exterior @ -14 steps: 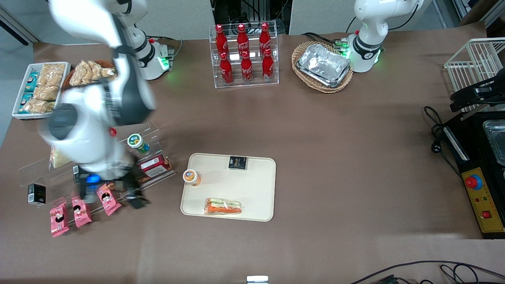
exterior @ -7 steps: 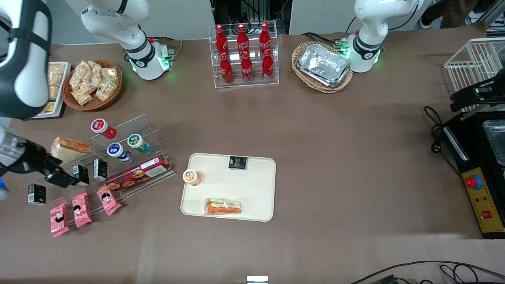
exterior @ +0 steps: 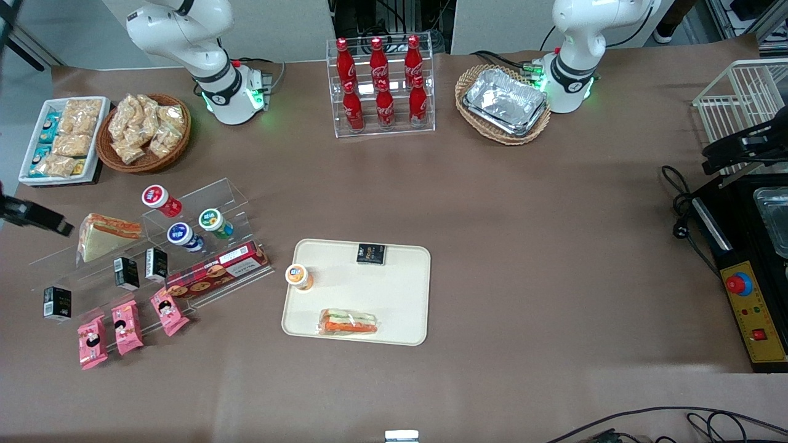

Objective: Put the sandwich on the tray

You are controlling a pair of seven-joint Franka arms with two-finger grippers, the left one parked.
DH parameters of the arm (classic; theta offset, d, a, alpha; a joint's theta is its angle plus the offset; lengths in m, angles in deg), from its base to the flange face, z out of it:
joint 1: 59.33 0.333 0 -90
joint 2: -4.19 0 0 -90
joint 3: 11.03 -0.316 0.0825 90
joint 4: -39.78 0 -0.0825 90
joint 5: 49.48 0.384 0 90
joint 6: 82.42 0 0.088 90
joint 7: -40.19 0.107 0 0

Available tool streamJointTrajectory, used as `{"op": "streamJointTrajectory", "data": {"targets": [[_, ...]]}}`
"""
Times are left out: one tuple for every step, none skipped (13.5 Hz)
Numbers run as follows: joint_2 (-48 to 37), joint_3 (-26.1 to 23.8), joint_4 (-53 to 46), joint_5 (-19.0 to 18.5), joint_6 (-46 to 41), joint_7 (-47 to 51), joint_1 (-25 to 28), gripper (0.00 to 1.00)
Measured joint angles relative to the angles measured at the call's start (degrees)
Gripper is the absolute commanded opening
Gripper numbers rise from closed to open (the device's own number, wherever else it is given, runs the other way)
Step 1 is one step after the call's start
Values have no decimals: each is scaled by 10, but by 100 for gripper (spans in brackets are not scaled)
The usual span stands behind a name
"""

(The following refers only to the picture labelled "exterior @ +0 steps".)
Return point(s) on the brown round wicker basket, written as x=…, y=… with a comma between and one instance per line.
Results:
x=148, y=166

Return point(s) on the red emergency stop button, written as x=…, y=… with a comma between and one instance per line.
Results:
x=737, y=284

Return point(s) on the clear acrylic tiered stand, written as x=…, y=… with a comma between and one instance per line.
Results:
x=68, y=274

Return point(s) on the blue gum bottle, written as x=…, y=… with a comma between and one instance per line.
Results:
x=181, y=235

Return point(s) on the red gum bottle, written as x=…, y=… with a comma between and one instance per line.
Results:
x=159, y=198

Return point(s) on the pink cartoon snack packet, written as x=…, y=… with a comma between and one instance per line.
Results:
x=127, y=328
x=92, y=341
x=169, y=311

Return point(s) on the red cola bottle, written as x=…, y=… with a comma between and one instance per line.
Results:
x=353, y=111
x=418, y=104
x=385, y=109
x=378, y=60
x=413, y=58
x=343, y=61

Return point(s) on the black sealing machine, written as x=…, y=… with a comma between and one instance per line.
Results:
x=739, y=246

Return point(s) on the metal machine tray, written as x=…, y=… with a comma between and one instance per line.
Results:
x=774, y=215

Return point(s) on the small black carton box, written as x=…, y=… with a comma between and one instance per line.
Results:
x=57, y=303
x=371, y=254
x=156, y=264
x=126, y=273

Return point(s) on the triangle sandwich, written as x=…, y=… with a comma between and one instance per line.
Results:
x=348, y=324
x=104, y=240

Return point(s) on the aluminium foil tray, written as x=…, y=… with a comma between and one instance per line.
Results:
x=505, y=98

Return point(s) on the clear acrylic bottle rack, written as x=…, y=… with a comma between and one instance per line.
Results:
x=369, y=132

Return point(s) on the light wicker basket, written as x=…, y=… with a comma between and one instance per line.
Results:
x=492, y=136

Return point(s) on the teal snack packet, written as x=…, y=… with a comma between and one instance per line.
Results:
x=42, y=154
x=50, y=126
x=36, y=170

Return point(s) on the white rectangular snack bin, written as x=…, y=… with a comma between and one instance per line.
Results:
x=31, y=141

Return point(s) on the green gum bottle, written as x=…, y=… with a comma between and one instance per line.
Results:
x=214, y=223

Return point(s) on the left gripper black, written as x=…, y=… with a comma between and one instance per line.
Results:
x=765, y=140

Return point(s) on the small white block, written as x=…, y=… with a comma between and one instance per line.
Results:
x=401, y=437

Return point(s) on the red tartan shortbread box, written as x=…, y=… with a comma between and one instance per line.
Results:
x=218, y=271

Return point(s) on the cream plastic tray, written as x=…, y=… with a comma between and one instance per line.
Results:
x=363, y=289

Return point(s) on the clear bag brown snacks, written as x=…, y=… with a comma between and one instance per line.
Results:
x=163, y=143
x=71, y=146
x=171, y=118
x=56, y=166
x=146, y=109
x=123, y=117
x=77, y=126
x=128, y=152
x=83, y=109

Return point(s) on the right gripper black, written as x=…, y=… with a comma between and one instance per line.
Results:
x=24, y=213

